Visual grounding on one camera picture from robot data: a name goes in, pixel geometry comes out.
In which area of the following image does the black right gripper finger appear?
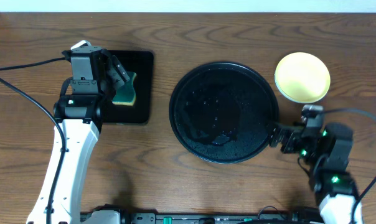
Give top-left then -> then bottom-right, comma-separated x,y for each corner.
274,122 -> 305,130
268,128 -> 284,147

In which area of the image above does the black round tray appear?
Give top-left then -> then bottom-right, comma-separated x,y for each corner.
169,62 -> 280,164

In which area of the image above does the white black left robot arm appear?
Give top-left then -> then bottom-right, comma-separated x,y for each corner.
27,40 -> 130,223

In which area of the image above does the mint plate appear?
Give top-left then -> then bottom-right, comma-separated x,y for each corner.
275,77 -> 300,103

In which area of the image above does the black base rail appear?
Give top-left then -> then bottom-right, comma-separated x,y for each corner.
80,204 -> 324,224

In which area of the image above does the yellow plate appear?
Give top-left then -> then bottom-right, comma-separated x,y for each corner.
274,52 -> 331,103

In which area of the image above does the black rectangular tray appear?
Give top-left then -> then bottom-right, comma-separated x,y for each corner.
103,50 -> 154,124

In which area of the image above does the green yellow sponge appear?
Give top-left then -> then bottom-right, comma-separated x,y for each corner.
112,72 -> 137,106

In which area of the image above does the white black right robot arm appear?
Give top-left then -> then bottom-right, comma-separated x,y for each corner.
266,115 -> 364,223

